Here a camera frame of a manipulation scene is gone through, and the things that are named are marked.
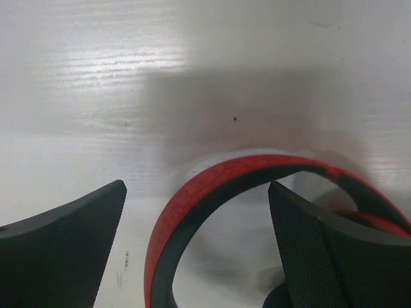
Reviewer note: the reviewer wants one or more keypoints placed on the red black headphones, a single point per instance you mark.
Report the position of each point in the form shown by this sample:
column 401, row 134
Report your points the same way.
column 197, row 199

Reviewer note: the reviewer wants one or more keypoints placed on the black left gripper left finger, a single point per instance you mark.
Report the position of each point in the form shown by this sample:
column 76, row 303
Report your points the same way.
column 57, row 258

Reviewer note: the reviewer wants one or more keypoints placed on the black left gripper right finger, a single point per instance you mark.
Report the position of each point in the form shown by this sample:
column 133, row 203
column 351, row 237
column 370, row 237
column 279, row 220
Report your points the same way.
column 329, row 261

